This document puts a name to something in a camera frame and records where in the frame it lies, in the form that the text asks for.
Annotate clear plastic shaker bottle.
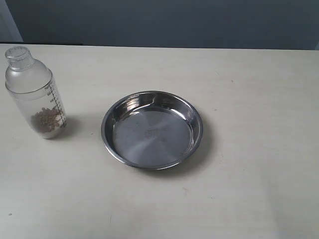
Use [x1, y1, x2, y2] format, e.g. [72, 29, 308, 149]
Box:
[5, 46, 67, 139]

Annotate round stainless steel tray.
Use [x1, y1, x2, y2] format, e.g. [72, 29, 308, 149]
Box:
[101, 91, 203, 171]

